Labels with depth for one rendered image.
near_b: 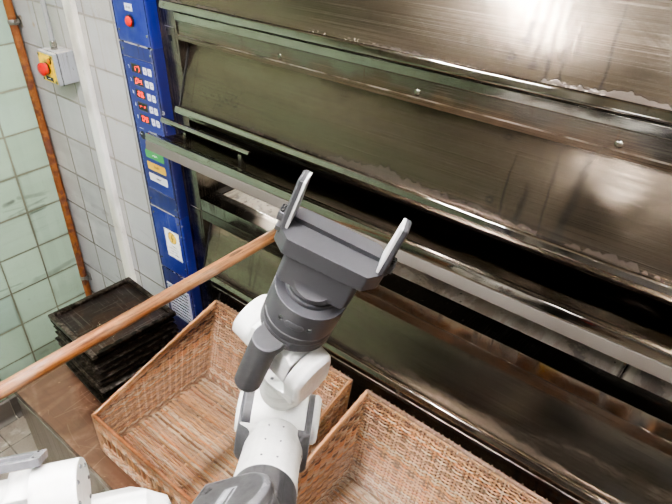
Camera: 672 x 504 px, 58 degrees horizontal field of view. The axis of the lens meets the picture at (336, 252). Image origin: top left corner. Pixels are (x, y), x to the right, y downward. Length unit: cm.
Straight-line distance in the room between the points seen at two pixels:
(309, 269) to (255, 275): 115
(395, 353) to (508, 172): 59
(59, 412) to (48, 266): 82
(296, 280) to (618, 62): 59
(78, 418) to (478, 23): 160
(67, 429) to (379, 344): 101
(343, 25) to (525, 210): 49
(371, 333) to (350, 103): 58
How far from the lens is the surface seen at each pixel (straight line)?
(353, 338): 159
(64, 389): 220
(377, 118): 128
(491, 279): 106
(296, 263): 64
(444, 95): 116
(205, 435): 192
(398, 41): 117
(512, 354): 132
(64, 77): 216
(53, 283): 281
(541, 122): 108
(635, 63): 100
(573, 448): 140
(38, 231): 268
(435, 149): 121
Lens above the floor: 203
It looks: 33 degrees down
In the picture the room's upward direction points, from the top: straight up
